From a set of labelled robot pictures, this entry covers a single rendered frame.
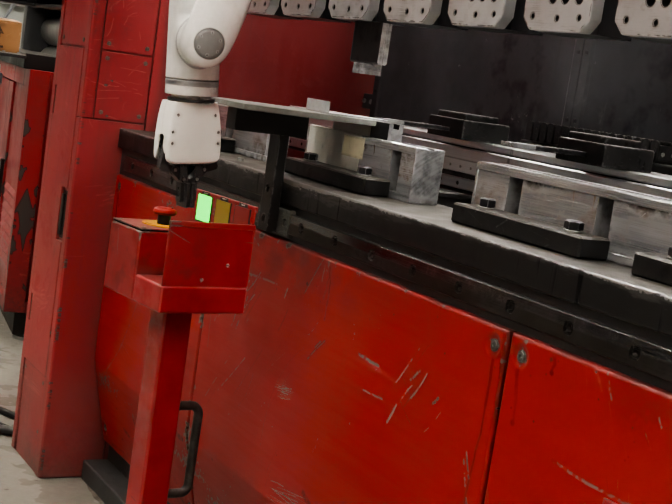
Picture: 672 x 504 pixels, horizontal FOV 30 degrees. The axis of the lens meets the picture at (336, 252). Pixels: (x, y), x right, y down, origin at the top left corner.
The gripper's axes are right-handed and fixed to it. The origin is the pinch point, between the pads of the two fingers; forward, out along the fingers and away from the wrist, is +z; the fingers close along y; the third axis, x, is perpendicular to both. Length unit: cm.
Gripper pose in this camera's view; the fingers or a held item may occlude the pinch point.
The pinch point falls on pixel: (185, 194)
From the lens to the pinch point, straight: 203.4
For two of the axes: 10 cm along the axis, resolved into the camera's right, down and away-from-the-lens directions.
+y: -8.0, 0.5, -6.0
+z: -0.8, 9.8, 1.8
